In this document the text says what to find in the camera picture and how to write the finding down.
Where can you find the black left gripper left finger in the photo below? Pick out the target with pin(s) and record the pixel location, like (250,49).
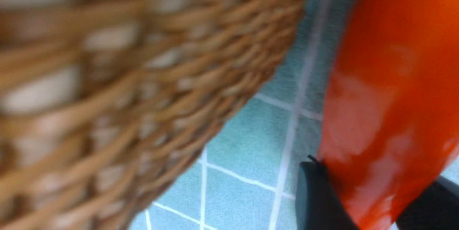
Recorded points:
(317,206)

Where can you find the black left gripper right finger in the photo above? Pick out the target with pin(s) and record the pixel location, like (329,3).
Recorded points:
(437,208)

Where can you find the orange carrot with leaves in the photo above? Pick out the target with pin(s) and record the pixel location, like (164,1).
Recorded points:
(390,117)

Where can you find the teal checkered tablecloth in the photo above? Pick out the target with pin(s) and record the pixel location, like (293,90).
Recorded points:
(246,177)

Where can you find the woven wicker basket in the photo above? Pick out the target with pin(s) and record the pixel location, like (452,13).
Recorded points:
(105,103)

